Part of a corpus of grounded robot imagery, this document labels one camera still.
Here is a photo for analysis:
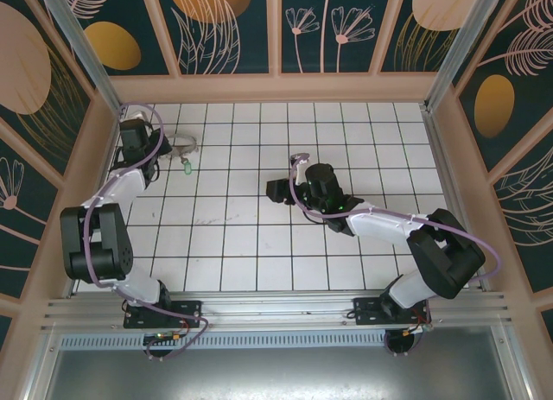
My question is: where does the metal keyring with chain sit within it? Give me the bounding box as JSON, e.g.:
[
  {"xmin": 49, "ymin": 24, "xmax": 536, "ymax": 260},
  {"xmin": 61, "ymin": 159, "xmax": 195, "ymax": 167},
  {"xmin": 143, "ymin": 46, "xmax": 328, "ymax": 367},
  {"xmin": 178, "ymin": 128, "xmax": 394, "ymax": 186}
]
[{"xmin": 160, "ymin": 133, "xmax": 200, "ymax": 158}]

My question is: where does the sheet metal panel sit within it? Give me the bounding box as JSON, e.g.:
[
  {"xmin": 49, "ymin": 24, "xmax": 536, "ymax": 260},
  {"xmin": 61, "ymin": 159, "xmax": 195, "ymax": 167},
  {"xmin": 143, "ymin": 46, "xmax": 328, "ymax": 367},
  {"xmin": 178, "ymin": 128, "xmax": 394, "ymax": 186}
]
[{"xmin": 25, "ymin": 346, "xmax": 537, "ymax": 400}]

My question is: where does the small circuit board with LEDs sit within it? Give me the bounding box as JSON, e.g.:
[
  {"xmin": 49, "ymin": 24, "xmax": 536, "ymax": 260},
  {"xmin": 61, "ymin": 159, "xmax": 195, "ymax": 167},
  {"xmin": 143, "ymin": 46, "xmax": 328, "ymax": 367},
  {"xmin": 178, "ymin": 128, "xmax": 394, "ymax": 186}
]
[{"xmin": 143, "ymin": 330, "xmax": 186, "ymax": 346}]

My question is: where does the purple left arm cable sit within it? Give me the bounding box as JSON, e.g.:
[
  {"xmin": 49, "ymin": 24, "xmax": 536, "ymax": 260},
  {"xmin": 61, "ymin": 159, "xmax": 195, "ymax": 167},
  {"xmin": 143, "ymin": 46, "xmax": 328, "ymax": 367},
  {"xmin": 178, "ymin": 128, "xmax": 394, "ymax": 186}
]
[{"xmin": 81, "ymin": 103, "xmax": 209, "ymax": 361}]

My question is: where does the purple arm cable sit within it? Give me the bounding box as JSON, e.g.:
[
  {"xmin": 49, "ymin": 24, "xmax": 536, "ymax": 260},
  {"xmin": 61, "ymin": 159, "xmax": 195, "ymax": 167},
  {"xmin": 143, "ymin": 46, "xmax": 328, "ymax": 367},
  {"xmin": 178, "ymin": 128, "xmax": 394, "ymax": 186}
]
[
  {"xmin": 289, "ymin": 157, "xmax": 505, "ymax": 358},
  {"xmin": 81, "ymin": 103, "xmax": 209, "ymax": 361}
]

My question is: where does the aluminium frame post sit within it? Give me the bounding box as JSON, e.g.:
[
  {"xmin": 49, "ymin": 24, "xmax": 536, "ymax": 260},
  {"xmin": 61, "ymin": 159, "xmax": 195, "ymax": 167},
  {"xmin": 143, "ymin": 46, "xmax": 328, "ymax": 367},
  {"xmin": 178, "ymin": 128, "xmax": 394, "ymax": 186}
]
[
  {"xmin": 424, "ymin": 0, "xmax": 505, "ymax": 112},
  {"xmin": 34, "ymin": 0, "xmax": 127, "ymax": 118}
]

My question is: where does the aluminium mounting rail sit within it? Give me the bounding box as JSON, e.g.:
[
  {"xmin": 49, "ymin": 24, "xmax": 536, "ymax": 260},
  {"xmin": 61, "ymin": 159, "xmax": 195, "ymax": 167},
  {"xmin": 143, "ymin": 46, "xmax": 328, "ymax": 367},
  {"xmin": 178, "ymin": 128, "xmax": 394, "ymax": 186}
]
[{"xmin": 41, "ymin": 289, "xmax": 513, "ymax": 334}]

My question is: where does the aluminium side rail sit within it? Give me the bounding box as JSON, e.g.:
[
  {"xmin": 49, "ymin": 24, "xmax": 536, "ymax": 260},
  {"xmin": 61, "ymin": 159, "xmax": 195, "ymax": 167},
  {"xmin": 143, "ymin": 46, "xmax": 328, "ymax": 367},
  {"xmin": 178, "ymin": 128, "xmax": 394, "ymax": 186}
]
[{"xmin": 421, "ymin": 108, "xmax": 492, "ymax": 291}]

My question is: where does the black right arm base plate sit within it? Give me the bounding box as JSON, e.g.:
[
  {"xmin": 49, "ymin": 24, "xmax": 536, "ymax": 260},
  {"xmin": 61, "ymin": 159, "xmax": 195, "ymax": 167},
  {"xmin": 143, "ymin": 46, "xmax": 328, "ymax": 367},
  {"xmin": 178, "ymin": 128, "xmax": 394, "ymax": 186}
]
[{"xmin": 352, "ymin": 296, "xmax": 433, "ymax": 327}]

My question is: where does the perforated metal cable tray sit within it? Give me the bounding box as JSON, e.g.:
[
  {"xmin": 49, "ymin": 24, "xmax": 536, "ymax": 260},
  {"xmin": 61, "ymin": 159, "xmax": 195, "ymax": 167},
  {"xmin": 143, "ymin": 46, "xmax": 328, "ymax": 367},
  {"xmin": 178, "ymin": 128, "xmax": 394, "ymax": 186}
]
[{"xmin": 55, "ymin": 333, "xmax": 500, "ymax": 350}]

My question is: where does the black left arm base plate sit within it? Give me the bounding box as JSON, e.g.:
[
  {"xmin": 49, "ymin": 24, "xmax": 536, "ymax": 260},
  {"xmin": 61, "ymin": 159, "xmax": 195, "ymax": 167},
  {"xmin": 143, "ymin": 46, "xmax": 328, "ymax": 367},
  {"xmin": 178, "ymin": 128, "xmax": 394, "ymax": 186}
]
[{"xmin": 123, "ymin": 300, "xmax": 204, "ymax": 330}]

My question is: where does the wired connector with orange leads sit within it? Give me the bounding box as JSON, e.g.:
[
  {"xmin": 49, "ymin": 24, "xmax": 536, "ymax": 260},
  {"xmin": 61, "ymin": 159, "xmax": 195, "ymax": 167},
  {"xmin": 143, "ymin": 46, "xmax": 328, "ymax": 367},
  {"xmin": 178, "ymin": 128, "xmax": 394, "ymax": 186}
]
[{"xmin": 401, "ymin": 321, "xmax": 433, "ymax": 336}]

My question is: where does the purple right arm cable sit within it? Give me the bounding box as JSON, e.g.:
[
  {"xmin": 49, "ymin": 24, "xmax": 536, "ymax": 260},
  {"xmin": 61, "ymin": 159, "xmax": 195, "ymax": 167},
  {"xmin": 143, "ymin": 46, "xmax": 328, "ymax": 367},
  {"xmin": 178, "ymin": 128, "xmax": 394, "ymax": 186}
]
[{"xmin": 289, "ymin": 157, "xmax": 505, "ymax": 358}]

